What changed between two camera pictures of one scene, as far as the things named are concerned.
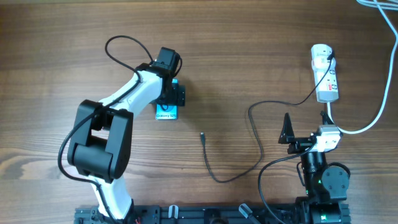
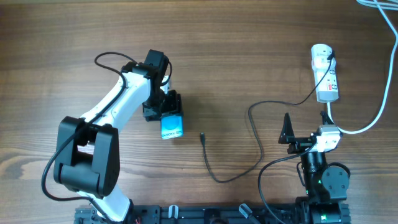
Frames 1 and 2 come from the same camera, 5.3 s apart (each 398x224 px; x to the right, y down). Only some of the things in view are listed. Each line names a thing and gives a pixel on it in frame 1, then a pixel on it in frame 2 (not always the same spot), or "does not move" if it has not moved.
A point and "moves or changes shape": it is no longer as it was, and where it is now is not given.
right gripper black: (288, 136) does not move
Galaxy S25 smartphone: (167, 111) moves or changes shape
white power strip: (326, 80) does not move
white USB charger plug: (319, 62) does not move
